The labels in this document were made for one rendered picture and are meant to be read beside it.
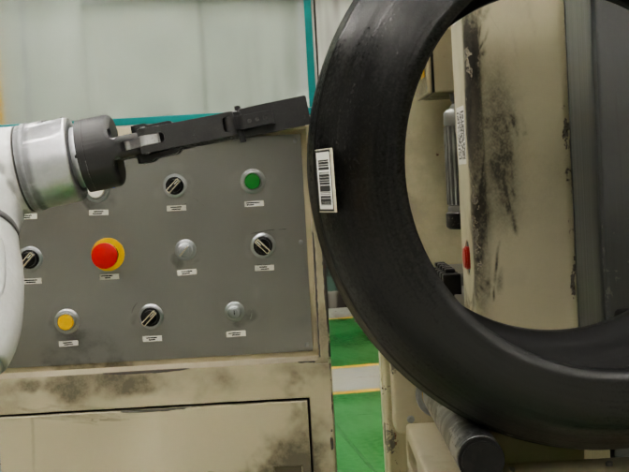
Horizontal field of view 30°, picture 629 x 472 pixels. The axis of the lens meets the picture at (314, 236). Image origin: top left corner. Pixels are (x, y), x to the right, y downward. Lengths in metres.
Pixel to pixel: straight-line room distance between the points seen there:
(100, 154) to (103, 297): 0.68
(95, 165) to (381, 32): 0.31
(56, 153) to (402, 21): 0.36
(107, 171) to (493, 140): 0.53
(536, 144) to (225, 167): 0.54
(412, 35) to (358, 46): 0.05
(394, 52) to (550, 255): 0.49
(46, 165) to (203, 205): 0.66
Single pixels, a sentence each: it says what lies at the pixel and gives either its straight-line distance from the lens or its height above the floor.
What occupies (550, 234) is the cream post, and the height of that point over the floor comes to 1.09.
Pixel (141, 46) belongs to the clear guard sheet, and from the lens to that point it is 1.82.
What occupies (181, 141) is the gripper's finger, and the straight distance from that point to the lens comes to 1.17.
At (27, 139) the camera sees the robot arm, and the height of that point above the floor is 1.23.
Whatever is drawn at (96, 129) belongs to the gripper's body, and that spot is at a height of 1.24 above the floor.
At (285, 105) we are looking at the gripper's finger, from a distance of 1.20.
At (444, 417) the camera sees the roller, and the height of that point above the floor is 0.91.
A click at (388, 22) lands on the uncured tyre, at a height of 1.32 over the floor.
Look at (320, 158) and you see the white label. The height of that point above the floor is 1.19.
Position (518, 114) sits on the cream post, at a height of 1.24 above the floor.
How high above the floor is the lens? 1.18
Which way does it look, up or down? 3 degrees down
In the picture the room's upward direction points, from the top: 3 degrees counter-clockwise
